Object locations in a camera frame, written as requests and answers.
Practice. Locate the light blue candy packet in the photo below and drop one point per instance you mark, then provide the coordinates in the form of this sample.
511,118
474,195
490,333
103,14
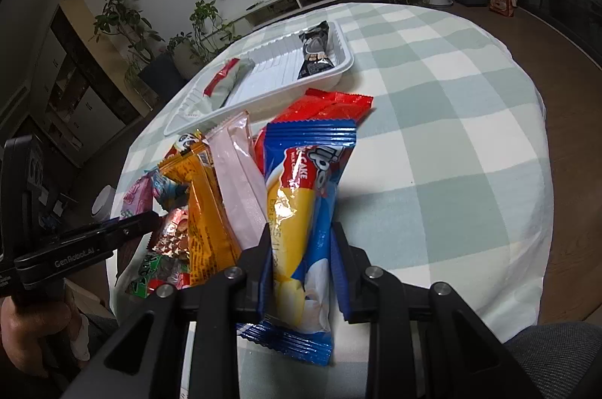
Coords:
169,190

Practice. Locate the dark square planter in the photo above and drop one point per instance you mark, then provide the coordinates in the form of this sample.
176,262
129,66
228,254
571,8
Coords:
162,77

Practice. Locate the red box on floor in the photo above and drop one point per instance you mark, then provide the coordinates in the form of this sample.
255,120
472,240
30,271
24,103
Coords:
501,0

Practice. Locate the pink candy packet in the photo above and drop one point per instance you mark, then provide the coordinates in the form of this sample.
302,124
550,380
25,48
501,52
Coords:
136,197

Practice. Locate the white plastic tray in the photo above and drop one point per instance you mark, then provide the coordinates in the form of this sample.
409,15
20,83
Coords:
273,70

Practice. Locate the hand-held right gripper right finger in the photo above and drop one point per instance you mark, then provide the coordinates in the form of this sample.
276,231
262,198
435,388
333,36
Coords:
338,281

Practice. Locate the black snack packet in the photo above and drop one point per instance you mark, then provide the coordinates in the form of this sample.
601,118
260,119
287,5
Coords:
313,51

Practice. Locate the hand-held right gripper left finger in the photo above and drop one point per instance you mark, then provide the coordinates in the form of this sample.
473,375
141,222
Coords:
256,277

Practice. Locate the shiny brown snack packet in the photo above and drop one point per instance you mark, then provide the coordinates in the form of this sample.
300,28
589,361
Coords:
171,234

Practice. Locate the grey and red snack packet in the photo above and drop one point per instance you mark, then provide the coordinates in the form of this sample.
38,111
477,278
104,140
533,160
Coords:
230,81

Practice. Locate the pale pink snack packet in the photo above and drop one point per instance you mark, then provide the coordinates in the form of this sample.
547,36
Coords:
237,187

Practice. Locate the tall leafy potted plant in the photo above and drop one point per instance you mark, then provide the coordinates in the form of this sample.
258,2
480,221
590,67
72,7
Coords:
117,18

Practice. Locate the grey chair cushion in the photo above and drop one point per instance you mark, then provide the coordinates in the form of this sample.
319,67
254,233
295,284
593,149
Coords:
559,361

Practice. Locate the green and red snack packet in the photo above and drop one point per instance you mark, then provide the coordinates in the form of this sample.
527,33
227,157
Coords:
150,277

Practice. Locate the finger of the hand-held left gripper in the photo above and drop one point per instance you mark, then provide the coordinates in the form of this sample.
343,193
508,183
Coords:
122,227

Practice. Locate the orange snack packet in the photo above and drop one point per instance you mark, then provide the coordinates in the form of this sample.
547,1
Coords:
207,215

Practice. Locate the wooden display cabinet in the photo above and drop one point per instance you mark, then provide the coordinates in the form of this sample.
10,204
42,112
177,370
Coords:
80,98

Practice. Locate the trailing green potted plant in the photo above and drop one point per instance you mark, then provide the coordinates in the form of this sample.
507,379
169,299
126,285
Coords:
207,18

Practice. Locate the person's left hand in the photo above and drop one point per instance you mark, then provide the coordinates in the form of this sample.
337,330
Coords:
23,338

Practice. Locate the blue cake snack packet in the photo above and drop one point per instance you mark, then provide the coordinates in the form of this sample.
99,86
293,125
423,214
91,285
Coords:
301,201

